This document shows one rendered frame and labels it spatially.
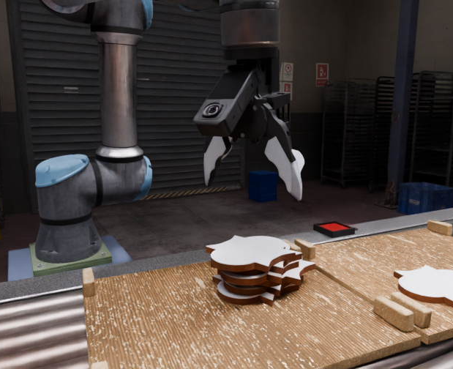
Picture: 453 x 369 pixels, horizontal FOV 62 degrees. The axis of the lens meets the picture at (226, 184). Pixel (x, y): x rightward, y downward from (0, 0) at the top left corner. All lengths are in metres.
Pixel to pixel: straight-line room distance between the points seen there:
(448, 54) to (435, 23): 0.53
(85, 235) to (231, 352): 0.55
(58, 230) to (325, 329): 0.63
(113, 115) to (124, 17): 0.21
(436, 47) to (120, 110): 5.93
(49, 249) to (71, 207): 0.11
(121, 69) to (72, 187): 0.29
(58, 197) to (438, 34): 6.13
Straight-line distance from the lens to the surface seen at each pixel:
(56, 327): 0.63
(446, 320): 0.65
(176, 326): 0.56
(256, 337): 0.53
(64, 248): 0.95
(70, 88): 5.19
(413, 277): 0.74
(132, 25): 0.92
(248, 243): 0.65
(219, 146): 0.54
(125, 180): 0.95
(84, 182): 0.92
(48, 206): 0.94
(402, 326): 0.59
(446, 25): 6.55
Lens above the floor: 1.22
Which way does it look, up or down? 11 degrees down
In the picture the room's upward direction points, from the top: straight up
